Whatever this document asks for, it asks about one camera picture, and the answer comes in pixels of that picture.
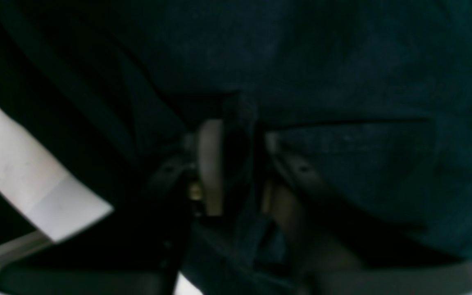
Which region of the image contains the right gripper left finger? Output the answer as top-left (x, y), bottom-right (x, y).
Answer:
top-left (0, 120), bottom-right (223, 295)

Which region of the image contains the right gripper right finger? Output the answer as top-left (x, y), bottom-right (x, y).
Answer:
top-left (262, 132), bottom-right (472, 295)

